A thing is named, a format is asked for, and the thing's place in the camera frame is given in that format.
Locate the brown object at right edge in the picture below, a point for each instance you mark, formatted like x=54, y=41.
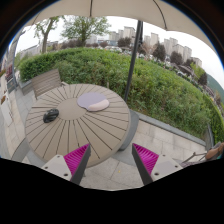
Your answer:
x=216, y=152

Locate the black umbrella pole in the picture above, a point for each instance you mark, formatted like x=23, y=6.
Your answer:
x=137, y=44

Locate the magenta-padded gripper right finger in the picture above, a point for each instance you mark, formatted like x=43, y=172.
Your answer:
x=153, y=166

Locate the purple mouse pad wrist rest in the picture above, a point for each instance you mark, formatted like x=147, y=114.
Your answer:
x=93, y=101

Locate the slatted outdoor chair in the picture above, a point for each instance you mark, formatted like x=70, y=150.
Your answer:
x=46, y=82

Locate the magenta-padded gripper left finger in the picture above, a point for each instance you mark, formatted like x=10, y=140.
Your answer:
x=70, y=167

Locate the beige patio umbrella canopy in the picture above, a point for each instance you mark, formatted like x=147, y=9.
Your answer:
x=155, y=12

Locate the round slatted patio table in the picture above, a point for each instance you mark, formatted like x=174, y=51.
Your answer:
x=105, y=131

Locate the grey umbrella base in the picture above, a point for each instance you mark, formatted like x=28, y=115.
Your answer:
x=133, y=124

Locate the black computer mouse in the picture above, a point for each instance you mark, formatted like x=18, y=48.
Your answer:
x=50, y=115

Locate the green hedge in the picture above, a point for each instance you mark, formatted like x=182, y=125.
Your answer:
x=151, y=89

